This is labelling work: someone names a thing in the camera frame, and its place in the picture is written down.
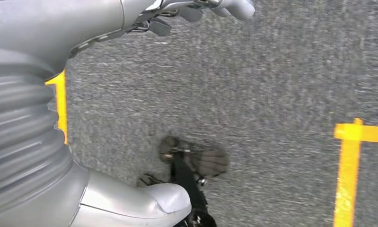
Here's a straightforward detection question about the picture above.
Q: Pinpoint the yellow floor tape square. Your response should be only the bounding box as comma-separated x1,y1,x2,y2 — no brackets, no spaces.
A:
45,69,378,227

